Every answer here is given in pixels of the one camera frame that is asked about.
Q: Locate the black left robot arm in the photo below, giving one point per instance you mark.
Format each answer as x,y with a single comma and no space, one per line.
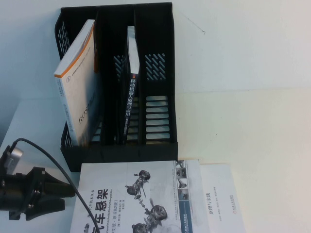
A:
12,191

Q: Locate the dark spine mobile robot book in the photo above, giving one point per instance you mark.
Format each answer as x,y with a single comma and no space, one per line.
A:
132,97

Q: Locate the white car suspension book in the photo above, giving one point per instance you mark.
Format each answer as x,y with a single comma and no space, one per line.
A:
109,174

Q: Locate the white autonomous driving book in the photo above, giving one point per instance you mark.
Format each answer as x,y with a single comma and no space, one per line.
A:
218,179

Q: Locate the white orange ROS book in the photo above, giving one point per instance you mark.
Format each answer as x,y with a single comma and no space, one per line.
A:
80,97

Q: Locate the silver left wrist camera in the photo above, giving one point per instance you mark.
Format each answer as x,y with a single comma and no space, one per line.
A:
15,154

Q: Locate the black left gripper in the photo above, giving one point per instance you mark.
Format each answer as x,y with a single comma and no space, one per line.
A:
34,189

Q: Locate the black plastic book stand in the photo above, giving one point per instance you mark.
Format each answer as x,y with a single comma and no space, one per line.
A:
119,155

